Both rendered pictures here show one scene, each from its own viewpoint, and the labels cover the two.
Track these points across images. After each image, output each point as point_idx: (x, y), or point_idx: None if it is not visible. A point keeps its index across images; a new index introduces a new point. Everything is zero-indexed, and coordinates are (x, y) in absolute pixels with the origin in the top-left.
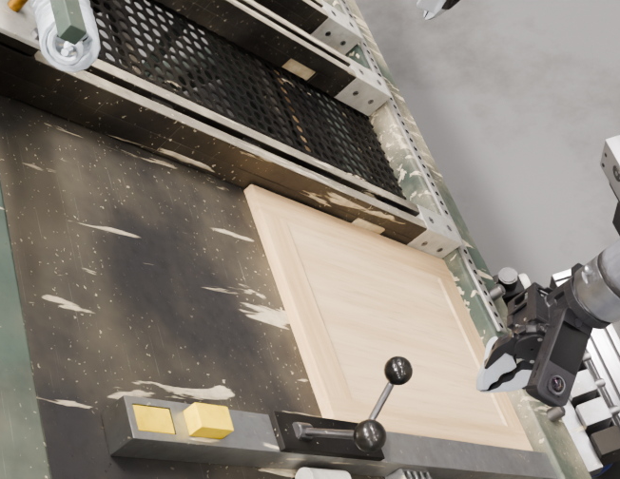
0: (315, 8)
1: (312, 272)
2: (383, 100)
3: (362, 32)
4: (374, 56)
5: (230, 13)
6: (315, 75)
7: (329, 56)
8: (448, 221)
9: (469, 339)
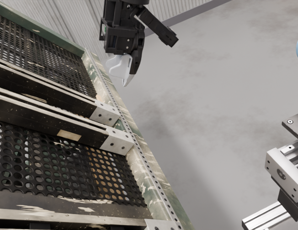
0: (87, 102)
1: None
2: (130, 145)
3: (124, 113)
4: (129, 124)
5: None
6: (81, 137)
7: (88, 125)
8: (172, 223)
9: None
